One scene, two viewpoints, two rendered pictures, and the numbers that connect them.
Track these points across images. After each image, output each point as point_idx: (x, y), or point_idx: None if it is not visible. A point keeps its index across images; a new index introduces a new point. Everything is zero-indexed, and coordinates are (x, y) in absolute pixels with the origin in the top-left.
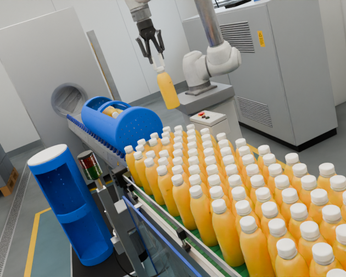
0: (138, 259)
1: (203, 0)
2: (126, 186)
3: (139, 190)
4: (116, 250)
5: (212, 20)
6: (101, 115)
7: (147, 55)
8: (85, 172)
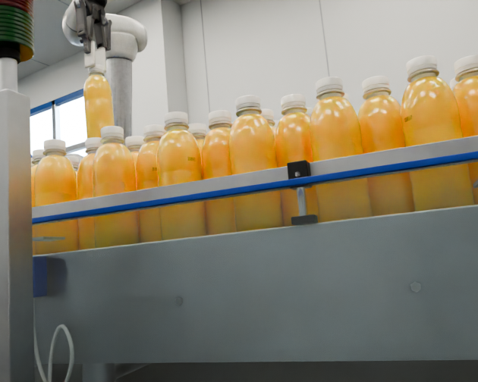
0: None
1: (124, 78)
2: None
3: (56, 207)
4: None
5: (129, 111)
6: None
7: (87, 33)
8: None
